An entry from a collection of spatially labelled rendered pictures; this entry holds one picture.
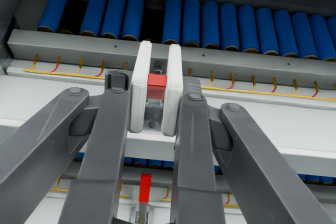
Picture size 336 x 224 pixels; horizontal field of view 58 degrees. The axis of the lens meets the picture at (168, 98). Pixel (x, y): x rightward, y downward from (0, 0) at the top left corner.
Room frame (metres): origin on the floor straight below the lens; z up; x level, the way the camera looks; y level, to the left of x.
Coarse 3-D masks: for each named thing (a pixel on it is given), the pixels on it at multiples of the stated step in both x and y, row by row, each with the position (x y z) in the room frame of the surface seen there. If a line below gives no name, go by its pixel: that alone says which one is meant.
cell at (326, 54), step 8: (312, 16) 0.34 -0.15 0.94; (320, 16) 0.34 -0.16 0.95; (312, 24) 0.33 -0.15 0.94; (320, 24) 0.33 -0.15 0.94; (312, 32) 0.32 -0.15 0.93; (320, 32) 0.31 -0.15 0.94; (328, 32) 0.32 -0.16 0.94; (320, 40) 0.30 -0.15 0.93; (328, 40) 0.30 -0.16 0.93; (320, 48) 0.30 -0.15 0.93; (328, 48) 0.29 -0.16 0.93; (320, 56) 0.29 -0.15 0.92; (328, 56) 0.28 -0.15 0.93
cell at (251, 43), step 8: (240, 8) 0.33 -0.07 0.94; (248, 8) 0.33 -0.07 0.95; (240, 16) 0.32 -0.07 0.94; (248, 16) 0.32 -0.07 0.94; (240, 24) 0.31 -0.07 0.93; (248, 24) 0.31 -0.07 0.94; (240, 32) 0.30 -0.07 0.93; (248, 32) 0.30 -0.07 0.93; (256, 32) 0.30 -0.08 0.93; (240, 40) 0.29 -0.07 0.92; (248, 40) 0.29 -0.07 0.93; (256, 40) 0.29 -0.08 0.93; (240, 48) 0.29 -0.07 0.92; (248, 48) 0.28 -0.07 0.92; (256, 48) 0.28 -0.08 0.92
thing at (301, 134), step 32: (0, 0) 0.27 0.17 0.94; (32, 0) 0.32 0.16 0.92; (0, 32) 0.24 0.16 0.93; (0, 64) 0.22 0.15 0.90; (32, 64) 0.24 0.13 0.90; (64, 64) 0.24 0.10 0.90; (0, 96) 0.20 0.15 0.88; (32, 96) 0.21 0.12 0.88; (288, 96) 0.25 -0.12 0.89; (320, 96) 0.25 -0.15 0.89; (0, 128) 0.18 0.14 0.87; (288, 128) 0.21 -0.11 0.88; (320, 128) 0.22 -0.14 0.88; (288, 160) 0.20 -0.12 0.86; (320, 160) 0.20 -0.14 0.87
